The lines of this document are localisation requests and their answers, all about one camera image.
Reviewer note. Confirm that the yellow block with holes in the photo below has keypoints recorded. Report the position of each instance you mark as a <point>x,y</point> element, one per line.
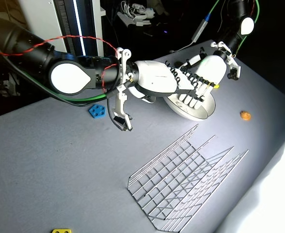
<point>60,231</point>

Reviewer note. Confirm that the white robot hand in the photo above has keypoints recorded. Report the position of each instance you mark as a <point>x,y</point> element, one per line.
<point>154,77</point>
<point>212,68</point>

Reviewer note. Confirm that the plain yellow block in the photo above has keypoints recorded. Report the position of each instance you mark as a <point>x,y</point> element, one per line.
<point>216,86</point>

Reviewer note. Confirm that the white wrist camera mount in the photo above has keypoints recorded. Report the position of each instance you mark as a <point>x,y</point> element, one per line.
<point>120,104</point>
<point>234,65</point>

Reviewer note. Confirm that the blue pentagon block with holes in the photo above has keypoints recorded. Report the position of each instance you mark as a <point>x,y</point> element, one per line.
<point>97,111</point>

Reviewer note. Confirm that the white spare robot hand parts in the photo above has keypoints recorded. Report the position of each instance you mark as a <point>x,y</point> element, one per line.
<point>135,11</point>

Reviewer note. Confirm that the orange swirl toy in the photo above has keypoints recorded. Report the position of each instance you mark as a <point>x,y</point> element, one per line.
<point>245,116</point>

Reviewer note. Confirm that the grey usb adapter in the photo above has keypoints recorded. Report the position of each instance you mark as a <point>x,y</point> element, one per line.
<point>200,31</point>

